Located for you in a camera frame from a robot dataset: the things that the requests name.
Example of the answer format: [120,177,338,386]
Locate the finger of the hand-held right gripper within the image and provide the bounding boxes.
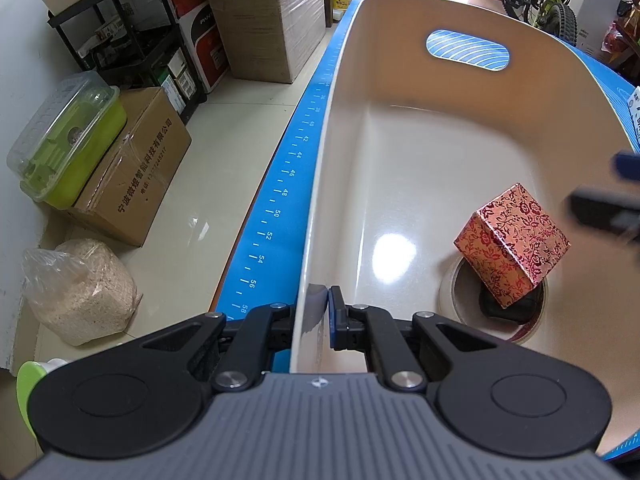
[570,187,640,247]
[611,149,640,182]

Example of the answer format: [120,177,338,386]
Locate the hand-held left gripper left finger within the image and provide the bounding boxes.
[127,303,297,394]

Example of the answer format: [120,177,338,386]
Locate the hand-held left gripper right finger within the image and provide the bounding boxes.
[326,285,503,395]

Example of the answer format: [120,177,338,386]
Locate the red floral gift box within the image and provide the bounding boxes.
[453,182,572,309]

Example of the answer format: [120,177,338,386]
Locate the beige plastic storage bin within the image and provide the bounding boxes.
[289,0,640,458]

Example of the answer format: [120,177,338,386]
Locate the tape roll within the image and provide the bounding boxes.
[439,255,549,346]

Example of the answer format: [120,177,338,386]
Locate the blue silicone baking mat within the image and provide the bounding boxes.
[210,0,640,461]

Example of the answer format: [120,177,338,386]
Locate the green and black bicycle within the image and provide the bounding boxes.
[498,0,578,46]

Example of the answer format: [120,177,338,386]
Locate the clear bag of grain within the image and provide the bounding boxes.
[21,239,143,347]

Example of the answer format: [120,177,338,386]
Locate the brown printed cardboard box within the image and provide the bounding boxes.
[67,86,193,247]

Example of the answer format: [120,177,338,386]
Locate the white bottle with green lid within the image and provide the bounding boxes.
[15,357,68,431]

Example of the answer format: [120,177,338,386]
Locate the stack of small cartons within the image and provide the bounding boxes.
[150,45,197,113]

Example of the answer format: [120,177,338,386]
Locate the green container with clear lid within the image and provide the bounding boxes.
[6,71,128,209]

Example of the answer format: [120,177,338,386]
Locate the red and white appliance box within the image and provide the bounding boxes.
[162,0,232,94]

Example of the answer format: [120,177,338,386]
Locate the large wrapped cardboard box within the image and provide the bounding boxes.
[197,0,328,84]

